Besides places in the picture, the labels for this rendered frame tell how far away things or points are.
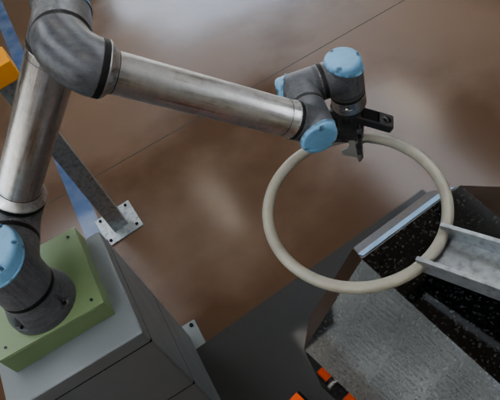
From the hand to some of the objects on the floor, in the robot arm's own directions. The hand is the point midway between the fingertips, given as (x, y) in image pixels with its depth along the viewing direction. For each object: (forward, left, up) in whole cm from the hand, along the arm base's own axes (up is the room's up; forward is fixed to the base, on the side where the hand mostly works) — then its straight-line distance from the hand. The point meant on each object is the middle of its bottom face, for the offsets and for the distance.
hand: (362, 150), depth 164 cm
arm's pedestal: (-94, +10, -91) cm, 132 cm away
